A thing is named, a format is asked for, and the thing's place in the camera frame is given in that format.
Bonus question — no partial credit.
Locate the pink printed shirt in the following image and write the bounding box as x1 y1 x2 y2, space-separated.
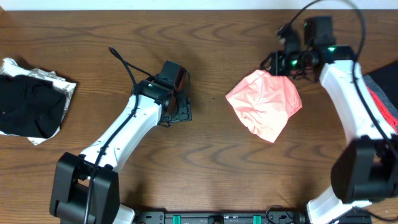
226 70 302 143

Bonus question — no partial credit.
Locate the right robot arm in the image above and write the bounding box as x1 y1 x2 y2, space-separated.
261 16 397 223

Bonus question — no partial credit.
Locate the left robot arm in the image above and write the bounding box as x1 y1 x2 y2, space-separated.
49 61 192 224

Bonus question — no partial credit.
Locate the red grey black garment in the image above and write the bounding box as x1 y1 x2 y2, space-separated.
363 61 397 133

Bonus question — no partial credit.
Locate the black folded garment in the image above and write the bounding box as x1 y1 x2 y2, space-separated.
1 75 67 139

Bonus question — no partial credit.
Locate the white patterned garment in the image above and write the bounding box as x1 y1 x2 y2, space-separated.
1 58 76 146

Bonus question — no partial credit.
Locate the black mounting rail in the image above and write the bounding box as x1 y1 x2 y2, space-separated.
132 205 312 224

